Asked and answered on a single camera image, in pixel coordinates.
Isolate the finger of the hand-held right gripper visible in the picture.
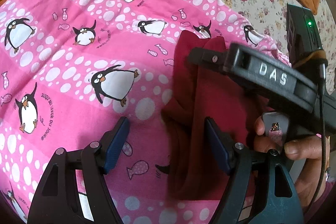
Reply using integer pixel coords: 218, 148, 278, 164
188, 47, 233, 73

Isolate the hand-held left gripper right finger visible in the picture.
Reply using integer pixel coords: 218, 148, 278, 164
205, 116, 305, 224

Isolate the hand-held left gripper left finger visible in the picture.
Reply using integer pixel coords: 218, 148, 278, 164
28, 116, 130, 224

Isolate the dark red fleece garment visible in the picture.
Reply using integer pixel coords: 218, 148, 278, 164
161, 30, 273, 201

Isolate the person's right hand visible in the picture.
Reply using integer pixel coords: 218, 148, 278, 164
253, 115, 331, 216

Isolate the pink penguin print blanket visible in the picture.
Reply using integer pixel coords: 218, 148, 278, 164
0, 0, 297, 224

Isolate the black cable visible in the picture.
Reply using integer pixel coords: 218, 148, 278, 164
304, 61, 332, 216

